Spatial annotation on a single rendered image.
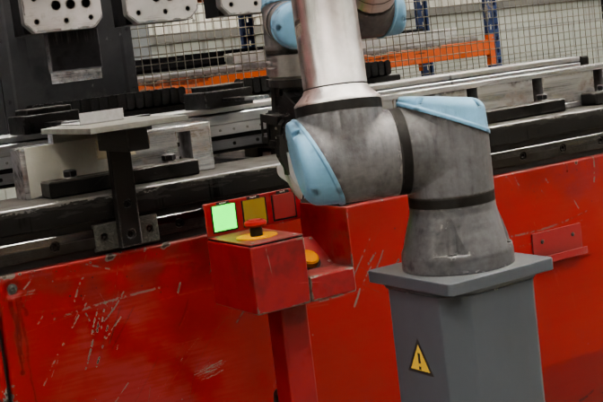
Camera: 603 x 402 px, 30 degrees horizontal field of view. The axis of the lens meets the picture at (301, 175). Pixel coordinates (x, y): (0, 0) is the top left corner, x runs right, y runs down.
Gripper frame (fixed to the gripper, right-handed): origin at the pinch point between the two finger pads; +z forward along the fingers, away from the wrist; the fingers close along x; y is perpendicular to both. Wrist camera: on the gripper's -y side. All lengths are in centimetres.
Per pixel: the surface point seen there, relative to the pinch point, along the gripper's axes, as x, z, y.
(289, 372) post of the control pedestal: 7.7, 30.4, -3.3
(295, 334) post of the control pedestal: 5.5, 24.0, -2.8
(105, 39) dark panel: -2, -24, 90
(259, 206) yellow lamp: 4.0, 3.2, 9.1
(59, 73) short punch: 28, -22, 39
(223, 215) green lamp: 11.4, 3.5, 9.0
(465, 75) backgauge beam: -87, -7, 60
